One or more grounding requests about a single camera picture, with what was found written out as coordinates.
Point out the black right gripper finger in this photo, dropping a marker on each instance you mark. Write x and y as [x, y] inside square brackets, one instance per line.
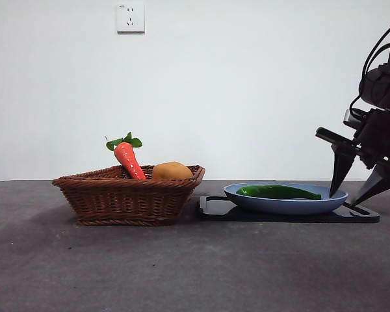
[341, 165]
[380, 182]

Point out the green toy pepper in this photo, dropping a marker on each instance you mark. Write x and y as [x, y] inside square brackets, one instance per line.
[273, 191]

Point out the blue round plate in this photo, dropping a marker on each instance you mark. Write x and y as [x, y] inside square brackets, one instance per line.
[279, 206]

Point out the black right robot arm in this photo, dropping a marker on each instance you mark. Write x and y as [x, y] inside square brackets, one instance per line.
[388, 84]

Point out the black flat tray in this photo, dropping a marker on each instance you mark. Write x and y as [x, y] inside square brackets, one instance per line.
[214, 213]

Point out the orange toy carrot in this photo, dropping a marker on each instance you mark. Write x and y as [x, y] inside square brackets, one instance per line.
[128, 160]

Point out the brown wicker basket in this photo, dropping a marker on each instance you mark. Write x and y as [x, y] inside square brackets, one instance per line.
[123, 201]

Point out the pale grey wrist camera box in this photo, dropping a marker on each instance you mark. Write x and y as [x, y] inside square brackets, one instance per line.
[349, 119]

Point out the white wall socket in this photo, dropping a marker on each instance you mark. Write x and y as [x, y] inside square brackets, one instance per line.
[130, 19]

